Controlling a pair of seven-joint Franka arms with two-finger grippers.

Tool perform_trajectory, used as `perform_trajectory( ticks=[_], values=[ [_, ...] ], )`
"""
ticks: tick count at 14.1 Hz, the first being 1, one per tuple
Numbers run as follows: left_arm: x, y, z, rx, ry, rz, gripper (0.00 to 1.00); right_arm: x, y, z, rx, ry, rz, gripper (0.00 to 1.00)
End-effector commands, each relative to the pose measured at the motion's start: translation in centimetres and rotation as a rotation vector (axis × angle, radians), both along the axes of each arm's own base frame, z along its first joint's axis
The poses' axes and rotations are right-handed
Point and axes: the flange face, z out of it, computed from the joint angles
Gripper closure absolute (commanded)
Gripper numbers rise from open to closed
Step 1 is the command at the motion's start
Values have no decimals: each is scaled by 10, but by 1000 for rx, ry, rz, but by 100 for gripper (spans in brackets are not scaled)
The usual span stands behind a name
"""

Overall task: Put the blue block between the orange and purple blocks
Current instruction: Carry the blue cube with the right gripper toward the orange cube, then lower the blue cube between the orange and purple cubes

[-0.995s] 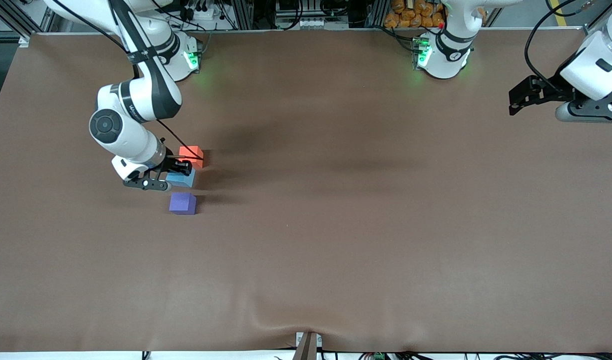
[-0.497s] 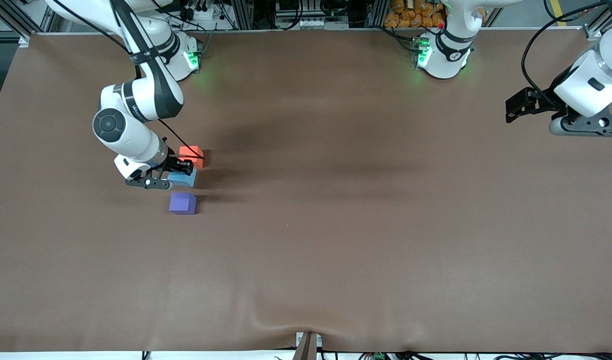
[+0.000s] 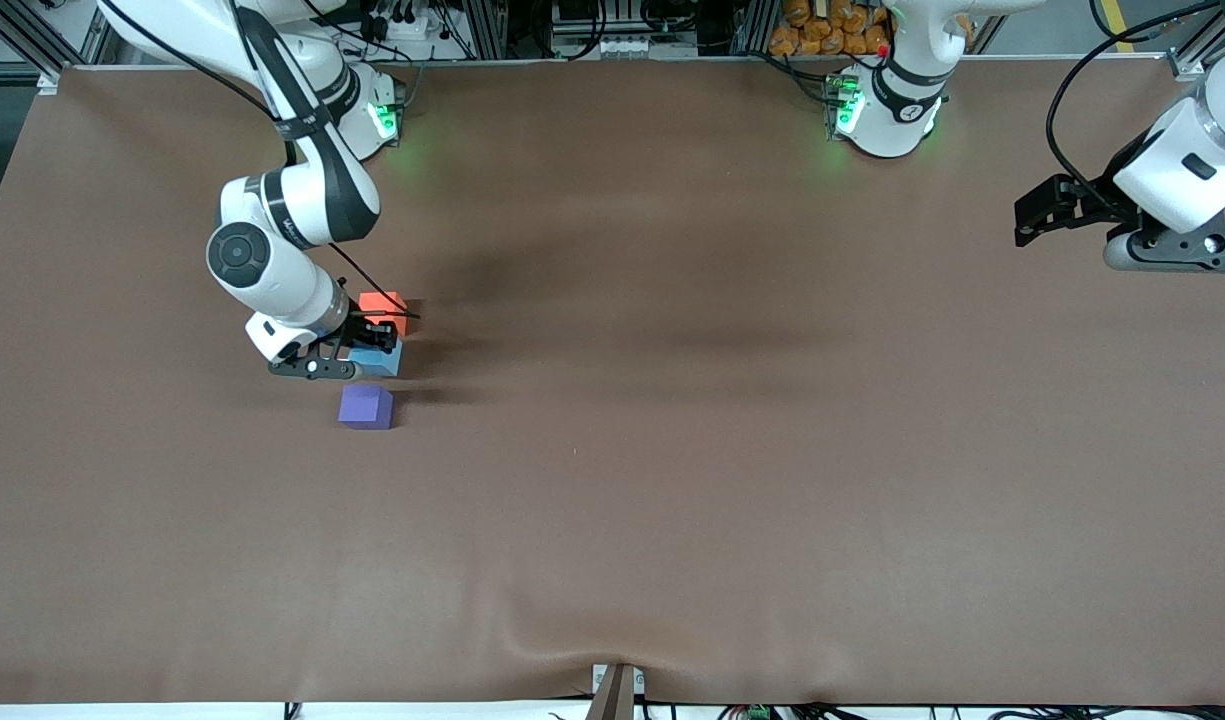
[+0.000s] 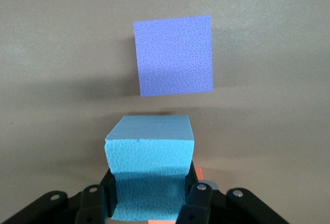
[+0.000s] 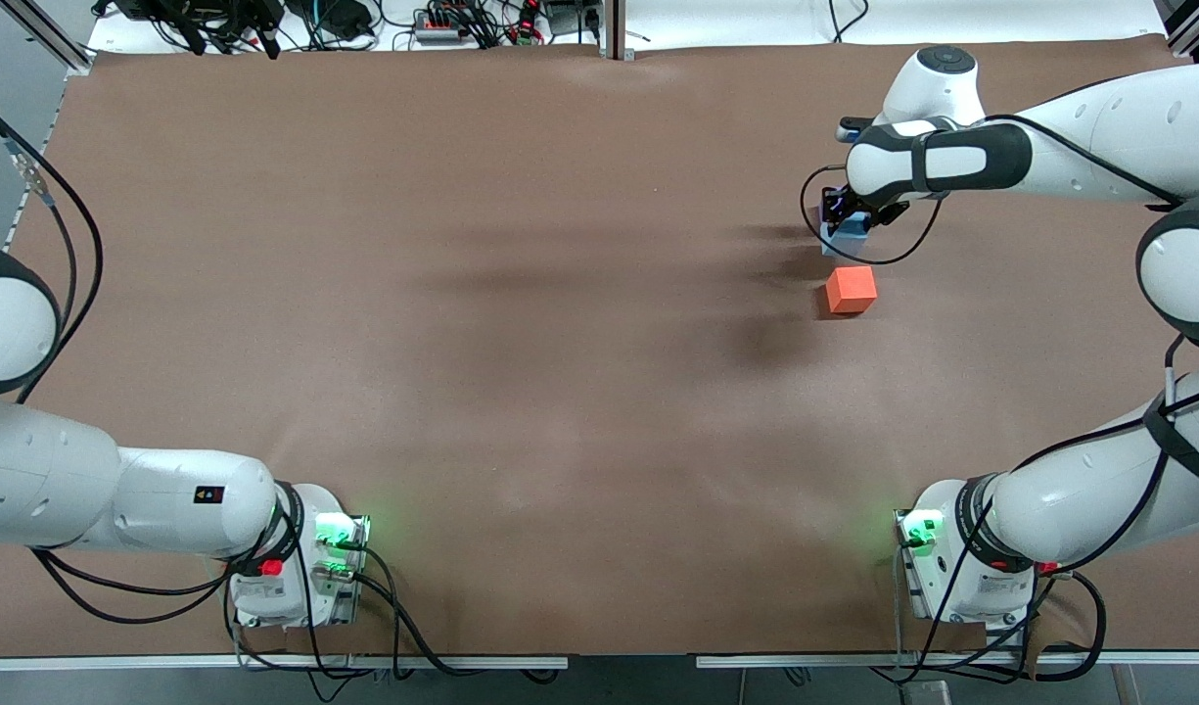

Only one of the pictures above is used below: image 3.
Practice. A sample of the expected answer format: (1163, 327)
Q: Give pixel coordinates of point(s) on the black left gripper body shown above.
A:
(1101, 192)

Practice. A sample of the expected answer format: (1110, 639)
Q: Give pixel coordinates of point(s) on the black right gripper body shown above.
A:
(363, 329)

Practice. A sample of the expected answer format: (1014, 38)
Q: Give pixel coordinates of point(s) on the blue foam block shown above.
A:
(384, 362)

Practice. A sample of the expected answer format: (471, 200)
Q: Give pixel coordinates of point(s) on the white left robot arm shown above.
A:
(897, 120)

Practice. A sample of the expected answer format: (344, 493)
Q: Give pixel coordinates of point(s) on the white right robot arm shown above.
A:
(262, 270)

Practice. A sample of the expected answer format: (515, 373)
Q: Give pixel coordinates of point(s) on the orange foam block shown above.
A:
(380, 302)

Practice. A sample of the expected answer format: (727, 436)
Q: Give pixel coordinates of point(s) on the purple foam block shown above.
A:
(364, 406)

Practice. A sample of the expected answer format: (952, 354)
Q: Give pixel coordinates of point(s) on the white terminal block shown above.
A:
(632, 47)

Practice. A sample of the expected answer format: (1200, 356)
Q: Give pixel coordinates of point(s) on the orange snack bag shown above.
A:
(822, 35)

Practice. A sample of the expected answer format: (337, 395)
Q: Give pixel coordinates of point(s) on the white power strip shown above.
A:
(407, 25)

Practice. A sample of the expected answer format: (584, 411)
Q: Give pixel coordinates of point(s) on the brown table cover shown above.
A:
(672, 500)

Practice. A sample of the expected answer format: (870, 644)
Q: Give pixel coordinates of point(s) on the aluminium frame profile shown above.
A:
(44, 80)
(1185, 66)

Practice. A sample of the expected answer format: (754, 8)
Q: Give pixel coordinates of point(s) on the aluminium frame post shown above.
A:
(487, 30)

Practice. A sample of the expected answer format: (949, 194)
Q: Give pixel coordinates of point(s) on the brown table edge bracket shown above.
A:
(614, 700)

